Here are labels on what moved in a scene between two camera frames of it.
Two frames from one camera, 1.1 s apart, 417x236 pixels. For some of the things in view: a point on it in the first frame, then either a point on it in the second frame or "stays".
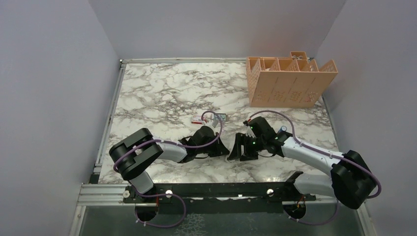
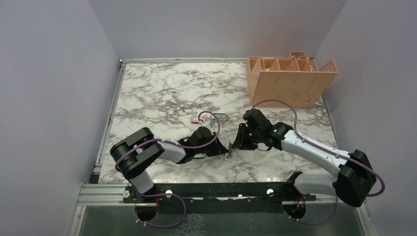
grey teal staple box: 223,117 stays
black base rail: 218,197 stays
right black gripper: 236,152 to 241,141
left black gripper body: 210,150 stays
